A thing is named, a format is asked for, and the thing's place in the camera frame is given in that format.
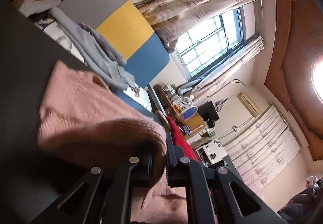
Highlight pink knitted sweater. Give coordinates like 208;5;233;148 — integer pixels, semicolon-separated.
38;61;188;223

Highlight red cloth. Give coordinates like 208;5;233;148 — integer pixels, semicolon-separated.
166;116;198;161

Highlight black monitor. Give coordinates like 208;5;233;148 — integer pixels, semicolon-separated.
198;101;219;122

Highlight cluttered wooden side table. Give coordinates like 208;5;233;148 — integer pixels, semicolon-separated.
153;83;206;140

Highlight white happiness ticket pillow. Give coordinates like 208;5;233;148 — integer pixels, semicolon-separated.
123;84;152;112

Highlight grey garment on sofa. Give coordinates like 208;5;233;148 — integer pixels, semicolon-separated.
49;7;139;92

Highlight window with grille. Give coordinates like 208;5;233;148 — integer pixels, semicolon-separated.
172;4;256;81

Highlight round ceiling lamp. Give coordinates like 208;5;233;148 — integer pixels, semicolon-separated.
311;53;323;103

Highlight patterned white blue cushion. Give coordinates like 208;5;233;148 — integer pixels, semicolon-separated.
35;18;85;63

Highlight beige patterned curtain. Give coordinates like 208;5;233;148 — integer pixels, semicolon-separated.
136;0;256;53

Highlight grey yellow blue sofa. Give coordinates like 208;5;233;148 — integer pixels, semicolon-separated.
19;0;171;119

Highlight wall air conditioner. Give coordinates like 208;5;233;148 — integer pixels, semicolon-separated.
237;92;261;117

